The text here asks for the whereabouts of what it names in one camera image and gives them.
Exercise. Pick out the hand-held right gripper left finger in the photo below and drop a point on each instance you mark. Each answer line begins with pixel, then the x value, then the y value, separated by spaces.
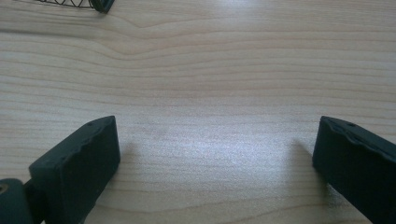
pixel 74 168

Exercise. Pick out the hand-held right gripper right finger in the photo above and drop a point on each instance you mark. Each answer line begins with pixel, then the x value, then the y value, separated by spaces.
pixel 361 168

